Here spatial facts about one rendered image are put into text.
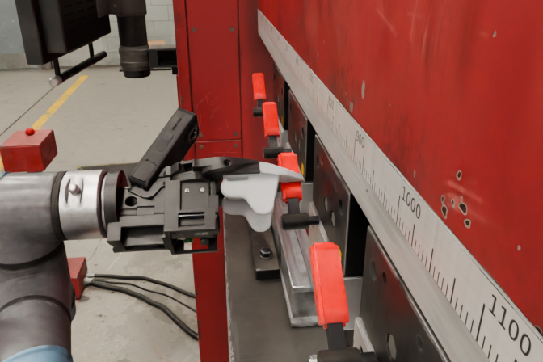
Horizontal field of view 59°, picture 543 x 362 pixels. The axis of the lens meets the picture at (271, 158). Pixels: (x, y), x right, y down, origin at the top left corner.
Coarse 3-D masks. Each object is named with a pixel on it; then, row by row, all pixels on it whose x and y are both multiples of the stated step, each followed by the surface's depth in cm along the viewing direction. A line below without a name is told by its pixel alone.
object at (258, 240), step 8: (248, 224) 125; (256, 232) 117; (264, 232) 117; (256, 240) 113; (264, 240) 113; (272, 240) 113; (256, 248) 110; (272, 248) 110; (256, 256) 107; (272, 256) 107; (256, 264) 105; (264, 264) 105; (272, 264) 105; (256, 272) 103; (264, 272) 103; (272, 272) 104
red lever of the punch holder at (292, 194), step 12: (288, 156) 56; (288, 168) 55; (288, 192) 54; (300, 192) 54; (288, 204) 53; (288, 216) 52; (300, 216) 52; (312, 216) 53; (288, 228) 52; (300, 228) 52
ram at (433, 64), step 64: (320, 0) 49; (384, 0) 31; (448, 0) 22; (512, 0) 18; (320, 64) 50; (384, 64) 31; (448, 64) 23; (512, 64) 18; (320, 128) 52; (384, 128) 32; (448, 128) 23; (512, 128) 18; (448, 192) 23; (512, 192) 18; (512, 256) 18; (448, 320) 24
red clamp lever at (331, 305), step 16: (320, 256) 37; (336, 256) 37; (320, 272) 37; (336, 272) 37; (320, 288) 36; (336, 288) 36; (320, 304) 36; (336, 304) 36; (320, 320) 35; (336, 320) 35; (336, 336) 35; (320, 352) 34; (336, 352) 34; (352, 352) 34; (368, 352) 35
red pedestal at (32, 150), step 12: (24, 132) 214; (36, 132) 214; (48, 132) 214; (12, 144) 200; (24, 144) 200; (36, 144) 200; (48, 144) 211; (12, 156) 200; (24, 156) 200; (36, 156) 201; (48, 156) 210; (12, 168) 202; (24, 168) 202; (36, 168) 203; (72, 264) 237; (84, 264) 240; (72, 276) 228; (84, 276) 239
